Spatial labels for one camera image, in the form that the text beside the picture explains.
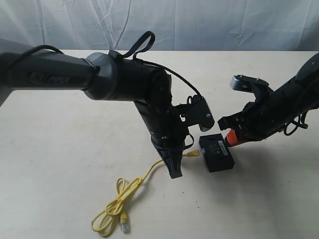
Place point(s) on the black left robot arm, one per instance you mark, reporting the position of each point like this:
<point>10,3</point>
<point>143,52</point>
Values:
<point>102,77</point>

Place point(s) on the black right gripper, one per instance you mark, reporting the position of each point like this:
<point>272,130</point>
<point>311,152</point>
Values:
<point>263,120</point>

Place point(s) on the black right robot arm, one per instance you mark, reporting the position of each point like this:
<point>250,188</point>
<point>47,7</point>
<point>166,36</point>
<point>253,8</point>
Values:
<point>308,80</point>

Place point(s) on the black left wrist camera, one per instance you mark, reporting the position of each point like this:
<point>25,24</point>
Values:
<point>196,112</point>

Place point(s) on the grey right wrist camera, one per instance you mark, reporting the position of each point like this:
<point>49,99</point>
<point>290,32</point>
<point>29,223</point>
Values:
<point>256,86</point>

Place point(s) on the small black box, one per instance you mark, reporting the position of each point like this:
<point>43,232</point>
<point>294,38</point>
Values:
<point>216,153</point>

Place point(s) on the grey wrinkled backdrop cloth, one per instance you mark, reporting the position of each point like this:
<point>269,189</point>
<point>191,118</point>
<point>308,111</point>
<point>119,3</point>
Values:
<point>180,25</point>

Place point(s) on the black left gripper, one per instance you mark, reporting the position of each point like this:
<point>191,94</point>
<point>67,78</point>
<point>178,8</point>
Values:
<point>168,132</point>

